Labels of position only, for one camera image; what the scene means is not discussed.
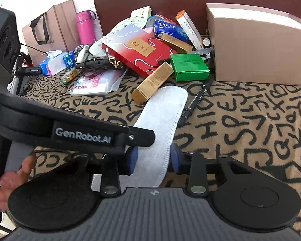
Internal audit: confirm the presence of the brown wooden headboard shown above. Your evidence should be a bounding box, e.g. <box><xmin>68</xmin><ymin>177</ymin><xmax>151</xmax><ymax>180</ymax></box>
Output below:
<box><xmin>94</xmin><ymin>0</ymin><xmax>301</xmax><ymax>54</ymax></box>

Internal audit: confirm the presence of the person's left hand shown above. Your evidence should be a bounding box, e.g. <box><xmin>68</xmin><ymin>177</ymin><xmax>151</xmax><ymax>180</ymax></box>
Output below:
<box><xmin>0</xmin><ymin>154</ymin><xmax>38</xmax><ymax>210</ymax></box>

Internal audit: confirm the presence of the clear packet with red print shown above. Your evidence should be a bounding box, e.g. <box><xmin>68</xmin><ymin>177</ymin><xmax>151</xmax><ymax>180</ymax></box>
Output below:
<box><xmin>71</xmin><ymin>69</ymin><xmax>127</xmax><ymax>96</ymax></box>

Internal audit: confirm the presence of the blue medicine box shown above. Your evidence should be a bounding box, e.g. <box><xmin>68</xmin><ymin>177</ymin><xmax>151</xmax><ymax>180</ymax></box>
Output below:
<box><xmin>153</xmin><ymin>19</ymin><xmax>192</xmax><ymax>45</ymax></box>

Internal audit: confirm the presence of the black marker pen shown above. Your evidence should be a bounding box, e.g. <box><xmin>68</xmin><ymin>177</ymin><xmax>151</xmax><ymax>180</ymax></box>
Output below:
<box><xmin>178</xmin><ymin>76</ymin><xmax>215</xmax><ymax>126</ymax></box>

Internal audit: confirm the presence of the red foil packet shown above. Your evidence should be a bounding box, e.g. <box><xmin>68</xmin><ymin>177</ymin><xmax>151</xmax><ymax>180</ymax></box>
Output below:
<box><xmin>156</xmin><ymin>13</ymin><xmax>177</xmax><ymax>25</ymax></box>

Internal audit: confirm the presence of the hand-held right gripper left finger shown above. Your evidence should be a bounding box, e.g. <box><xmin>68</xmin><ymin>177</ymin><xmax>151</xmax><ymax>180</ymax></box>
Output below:
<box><xmin>99</xmin><ymin>146</ymin><xmax>139</xmax><ymax>198</ymax></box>

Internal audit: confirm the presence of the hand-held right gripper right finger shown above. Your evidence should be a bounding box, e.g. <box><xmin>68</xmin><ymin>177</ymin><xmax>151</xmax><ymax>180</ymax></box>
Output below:
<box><xmin>170</xmin><ymin>143</ymin><xmax>266</xmax><ymax>198</ymax></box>

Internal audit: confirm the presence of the long gold box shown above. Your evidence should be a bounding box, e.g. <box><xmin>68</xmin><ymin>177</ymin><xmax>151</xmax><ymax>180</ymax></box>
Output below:
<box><xmin>161</xmin><ymin>33</ymin><xmax>193</xmax><ymax>54</ymax></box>
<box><xmin>131</xmin><ymin>62</ymin><xmax>175</xmax><ymax>105</ymax></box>

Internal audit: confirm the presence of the white terry insole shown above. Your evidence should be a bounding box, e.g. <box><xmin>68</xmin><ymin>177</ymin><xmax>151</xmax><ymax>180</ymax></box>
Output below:
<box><xmin>90</xmin><ymin>85</ymin><xmax>188</xmax><ymax>189</ymax></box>

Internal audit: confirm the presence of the letter printed blanket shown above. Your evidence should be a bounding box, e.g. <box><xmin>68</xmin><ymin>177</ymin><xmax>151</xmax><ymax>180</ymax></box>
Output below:
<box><xmin>7</xmin><ymin>68</ymin><xmax>301</xmax><ymax>221</ymax></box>

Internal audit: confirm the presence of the blue patterned small packet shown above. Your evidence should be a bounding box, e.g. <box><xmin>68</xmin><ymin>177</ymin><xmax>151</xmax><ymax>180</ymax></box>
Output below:
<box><xmin>63</xmin><ymin>51</ymin><xmax>76</xmax><ymax>68</ymax></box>

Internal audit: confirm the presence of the orange and white medicine box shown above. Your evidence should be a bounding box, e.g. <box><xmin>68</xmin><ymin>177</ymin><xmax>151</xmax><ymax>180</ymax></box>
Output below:
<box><xmin>176</xmin><ymin>10</ymin><xmax>205</xmax><ymax>51</ymax></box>

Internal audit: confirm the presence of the blue tissue pack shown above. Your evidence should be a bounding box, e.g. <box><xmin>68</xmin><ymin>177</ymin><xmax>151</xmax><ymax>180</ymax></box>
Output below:
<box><xmin>39</xmin><ymin>51</ymin><xmax>69</xmax><ymax>76</ymax></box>

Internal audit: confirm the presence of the red and white flat box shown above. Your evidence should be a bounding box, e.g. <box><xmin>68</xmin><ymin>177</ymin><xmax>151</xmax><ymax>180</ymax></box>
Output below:
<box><xmin>101</xmin><ymin>24</ymin><xmax>178</xmax><ymax>78</ymax></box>

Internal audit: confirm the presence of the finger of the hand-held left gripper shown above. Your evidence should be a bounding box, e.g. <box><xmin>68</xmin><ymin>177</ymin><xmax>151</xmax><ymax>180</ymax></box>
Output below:
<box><xmin>116</xmin><ymin>127</ymin><xmax>156</xmax><ymax>154</ymax></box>

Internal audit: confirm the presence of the clear round lid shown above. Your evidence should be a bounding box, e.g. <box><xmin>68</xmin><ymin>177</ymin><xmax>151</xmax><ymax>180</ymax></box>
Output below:
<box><xmin>147</xmin><ymin>15</ymin><xmax>164</xmax><ymax>29</ymax></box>

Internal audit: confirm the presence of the black strap with gold clasp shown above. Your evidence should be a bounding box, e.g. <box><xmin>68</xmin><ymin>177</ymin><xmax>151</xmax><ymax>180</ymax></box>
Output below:
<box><xmin>75</xmin><ymin>56</ymin><xmax>127</xmax><ymax>71</ymax></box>

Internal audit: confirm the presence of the pale yellow small box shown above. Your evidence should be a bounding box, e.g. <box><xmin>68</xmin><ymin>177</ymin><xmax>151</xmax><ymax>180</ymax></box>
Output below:
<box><xmin>130</xmin><ymin>6</ymin><xmax>152</xmax><ymax>20</ymax></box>

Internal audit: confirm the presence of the dotted white insole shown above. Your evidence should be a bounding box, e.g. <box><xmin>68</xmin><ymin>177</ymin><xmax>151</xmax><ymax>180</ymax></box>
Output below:
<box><xmin>107</xmin><ymin>14</ymin><xmax>149</xmax><ymax>39</ymax></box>

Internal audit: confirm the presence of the grey white cloth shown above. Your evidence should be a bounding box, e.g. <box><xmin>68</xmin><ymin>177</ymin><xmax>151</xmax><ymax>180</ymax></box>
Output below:
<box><xmin>78</xmin><ymin>41</ymin><xmax>106</xmax><ymax>64</ymax></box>

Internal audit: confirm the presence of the pink thermos bottle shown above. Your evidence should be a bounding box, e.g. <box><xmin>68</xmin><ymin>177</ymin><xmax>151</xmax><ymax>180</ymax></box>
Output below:
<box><xmin>76</xmin><ymin>10</ymin><xmax>97</xmax><ymax>45</ymax></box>

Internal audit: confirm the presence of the brown paper bag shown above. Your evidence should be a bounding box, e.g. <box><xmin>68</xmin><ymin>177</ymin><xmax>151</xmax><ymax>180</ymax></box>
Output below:
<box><xmin>21</xmin><ymin>0</ymin><xmax>79</xmax><ymax>66</ymax></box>

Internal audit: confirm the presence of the pinkish brown cardboard box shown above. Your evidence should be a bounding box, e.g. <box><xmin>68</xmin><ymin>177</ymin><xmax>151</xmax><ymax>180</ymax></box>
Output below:
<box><xmin>206</xmin><ymin>3</ymin><xmax>301</xmax><ymax>87</ymax></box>

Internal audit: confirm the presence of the black device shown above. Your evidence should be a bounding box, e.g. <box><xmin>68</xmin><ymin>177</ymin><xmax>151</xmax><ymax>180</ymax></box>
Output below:
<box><xmin>13</xmin><ymin>56</ymin><xmax>41</xmax><ymax>77</ymax></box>

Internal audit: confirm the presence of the green cardboard box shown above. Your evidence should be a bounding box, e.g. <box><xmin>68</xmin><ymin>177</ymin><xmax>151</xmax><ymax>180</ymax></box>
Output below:
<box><xmin>170</xmin><ymin>53</ymin><xmax>210</xmax><ymax>82</ymax></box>

